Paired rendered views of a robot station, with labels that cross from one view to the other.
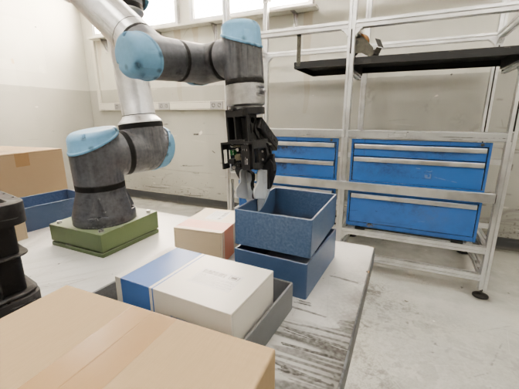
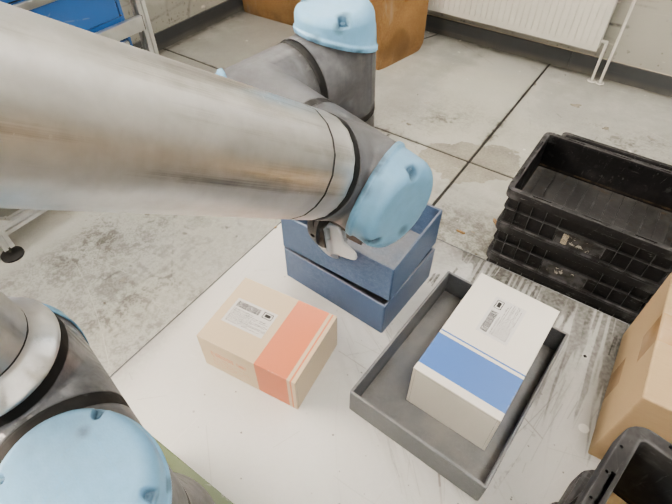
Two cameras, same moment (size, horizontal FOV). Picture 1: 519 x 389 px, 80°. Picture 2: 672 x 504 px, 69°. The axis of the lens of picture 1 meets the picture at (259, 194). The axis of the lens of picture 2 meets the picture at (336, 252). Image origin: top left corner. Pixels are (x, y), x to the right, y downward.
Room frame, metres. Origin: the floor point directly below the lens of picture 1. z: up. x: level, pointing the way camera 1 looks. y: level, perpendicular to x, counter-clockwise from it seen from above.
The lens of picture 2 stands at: (0.56, 0.49, 1.36)
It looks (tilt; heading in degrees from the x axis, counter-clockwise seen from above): 47 degrees down; 280
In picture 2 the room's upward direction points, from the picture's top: straight up
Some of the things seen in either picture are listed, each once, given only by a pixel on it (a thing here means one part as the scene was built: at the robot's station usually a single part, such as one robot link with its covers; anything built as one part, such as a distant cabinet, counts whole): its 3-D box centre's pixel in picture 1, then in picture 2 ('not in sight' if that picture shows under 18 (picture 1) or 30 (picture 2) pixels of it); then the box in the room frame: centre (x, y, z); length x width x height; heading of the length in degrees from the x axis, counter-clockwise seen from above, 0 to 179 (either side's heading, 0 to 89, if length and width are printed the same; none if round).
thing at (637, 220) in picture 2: not in sight; (574, 249); (0.07, -0.54, 0.37); 0.40 x 0.30 x 0.45; 155
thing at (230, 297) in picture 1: (196, 299); (482, 355); (0.42, 0.10, 0.75); 0.20 x 0.12 x 0.09; 63
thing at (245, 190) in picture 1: (244, 191); (340, 247); (0.63, 0.03, 0.87); 0.06 x 0.03 x 0.09; 154
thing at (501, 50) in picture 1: (398, 65); not in sight; (2.07, -0.86, 1.32); 1.20 x 0.45 x 0.06; 65
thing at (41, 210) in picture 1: (48, 208); not in sight; (0.94, 0.67, 0.74); 0.20 x 0.15 x 0.07; 148
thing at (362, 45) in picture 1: (362, 47); not in sight; (2.15, -0.66, 1.44); 0.25 x 0.16 x 0.18; 65
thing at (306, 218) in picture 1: (289, 217); (360, 228); (0.62, -0.06, 0.82); 0.20 x 0.15 x 0.07; 155
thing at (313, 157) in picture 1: (283, 177); not in sight; (2.13, -0.17, 0.60); 0.72 x 0.03 x 0.56; 65
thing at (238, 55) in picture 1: (241, 54); (334, 61); (0.64, 0.03, 1.13); 0.09 x 0.08 x 0.11; 52
